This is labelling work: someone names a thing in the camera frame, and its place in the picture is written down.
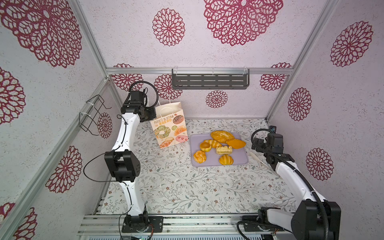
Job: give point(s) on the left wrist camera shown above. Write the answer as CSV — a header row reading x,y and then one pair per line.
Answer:
x,y
138,98

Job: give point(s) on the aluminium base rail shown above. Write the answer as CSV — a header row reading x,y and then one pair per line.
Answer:
x,y
179,227

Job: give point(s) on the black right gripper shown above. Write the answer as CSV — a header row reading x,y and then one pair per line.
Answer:
x,y
260,142

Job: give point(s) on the grey wall shelf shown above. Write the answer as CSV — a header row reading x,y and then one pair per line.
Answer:
x,y
210,81

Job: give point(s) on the round crusty yellow bread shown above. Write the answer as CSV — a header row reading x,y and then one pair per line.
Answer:
x,y
222,136

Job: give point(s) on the knotted golden bun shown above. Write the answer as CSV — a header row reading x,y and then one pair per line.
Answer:
x,y
200,157

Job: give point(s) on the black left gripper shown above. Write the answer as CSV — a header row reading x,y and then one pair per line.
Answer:
x,y
152,114

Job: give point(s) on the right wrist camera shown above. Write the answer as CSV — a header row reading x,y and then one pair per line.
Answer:
x,y
275,142

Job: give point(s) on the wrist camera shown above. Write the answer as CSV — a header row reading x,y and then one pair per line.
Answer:
x,y
275,142
138,98

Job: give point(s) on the striped croissant bread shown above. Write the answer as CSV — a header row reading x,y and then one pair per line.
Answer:
x,y
214,144

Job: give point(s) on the printed white paper bag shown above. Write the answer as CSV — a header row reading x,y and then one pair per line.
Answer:
x,y
169,126

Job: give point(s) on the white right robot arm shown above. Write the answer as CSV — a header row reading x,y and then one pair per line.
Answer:
x,y
315,218

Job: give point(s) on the orange shell bread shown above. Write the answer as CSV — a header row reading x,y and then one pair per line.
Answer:
x,y
226,160

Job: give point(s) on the lilac plastic tray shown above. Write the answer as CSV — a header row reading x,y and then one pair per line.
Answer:
x,y
239,156

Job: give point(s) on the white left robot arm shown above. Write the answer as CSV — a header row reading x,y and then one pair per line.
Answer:
x,y
125,168

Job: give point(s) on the black wire wall rack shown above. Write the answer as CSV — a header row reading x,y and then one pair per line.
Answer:
x,y
87,119

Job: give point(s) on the cream bread tongs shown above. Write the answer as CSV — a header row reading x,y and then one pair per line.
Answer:
x,y
255,157

